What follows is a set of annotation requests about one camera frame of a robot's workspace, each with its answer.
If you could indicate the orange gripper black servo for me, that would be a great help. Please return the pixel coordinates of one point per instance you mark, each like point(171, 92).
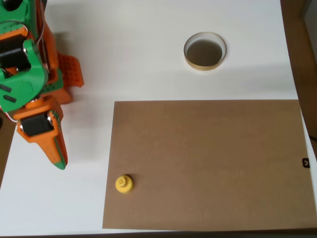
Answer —
point(34, 126)

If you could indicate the small yellow plastic piece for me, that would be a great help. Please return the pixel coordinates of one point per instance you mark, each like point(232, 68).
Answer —
point(123, 185)

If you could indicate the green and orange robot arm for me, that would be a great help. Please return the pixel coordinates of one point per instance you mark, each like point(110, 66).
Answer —
point(22, 84)

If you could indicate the round bowl with gold rim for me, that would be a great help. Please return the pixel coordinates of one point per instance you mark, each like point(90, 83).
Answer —
point(204, 53)

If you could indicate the brown cardboard mat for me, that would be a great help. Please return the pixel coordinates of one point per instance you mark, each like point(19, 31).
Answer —
point(210, 161)

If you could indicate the small black tag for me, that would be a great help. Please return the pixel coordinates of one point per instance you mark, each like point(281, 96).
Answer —
point(306, 162)

